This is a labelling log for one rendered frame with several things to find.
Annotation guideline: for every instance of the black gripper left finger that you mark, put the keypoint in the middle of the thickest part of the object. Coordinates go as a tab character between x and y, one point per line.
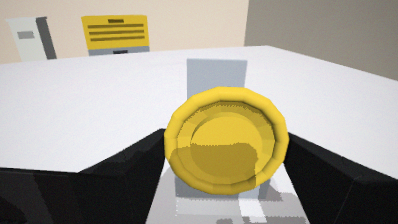
117	190

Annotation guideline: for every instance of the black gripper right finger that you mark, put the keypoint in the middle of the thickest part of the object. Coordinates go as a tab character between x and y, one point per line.
335	190

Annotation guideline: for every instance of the yellow round plate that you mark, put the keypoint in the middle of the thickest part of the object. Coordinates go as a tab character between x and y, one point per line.
226	140

